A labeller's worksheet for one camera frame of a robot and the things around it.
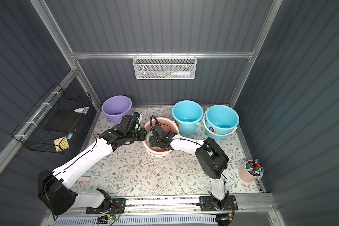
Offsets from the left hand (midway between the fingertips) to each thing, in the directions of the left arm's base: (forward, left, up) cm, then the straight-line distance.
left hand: (148, 133), depth 78 cm
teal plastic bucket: (+23, -49, -16) cm, 57 cm away
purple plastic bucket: (+31, +30, -10) cm, 44 cm away
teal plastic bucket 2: (+29, -25, -16) cm, 41 cm away
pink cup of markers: (-18, -56, -10) cm, 59 cm away
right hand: (+3, -2, -13) cm, 14 cm away
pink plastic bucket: (+6, -12, +1) cm, 14 cm away
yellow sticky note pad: (-13, +35, +12) cm, 39 cm away
